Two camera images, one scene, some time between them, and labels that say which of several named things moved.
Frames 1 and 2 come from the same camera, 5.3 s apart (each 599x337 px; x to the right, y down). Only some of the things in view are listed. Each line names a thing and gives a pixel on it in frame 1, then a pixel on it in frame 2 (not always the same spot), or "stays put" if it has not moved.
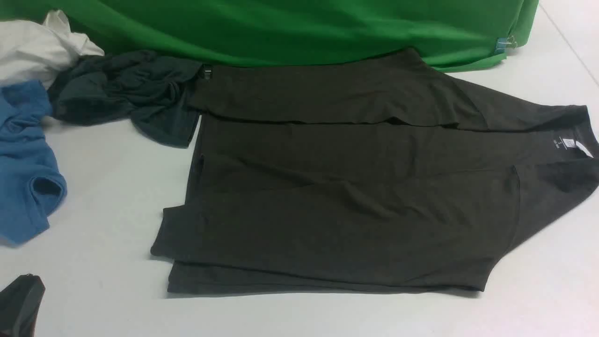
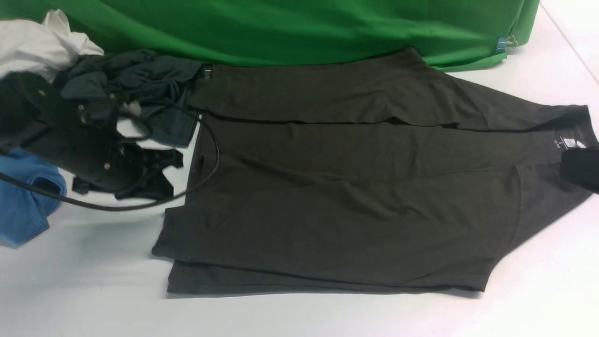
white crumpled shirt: x=32 y=51 stays put
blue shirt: x=32 y=187 stays put
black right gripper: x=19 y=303 → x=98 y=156
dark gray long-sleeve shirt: x=366 y=174 stays put
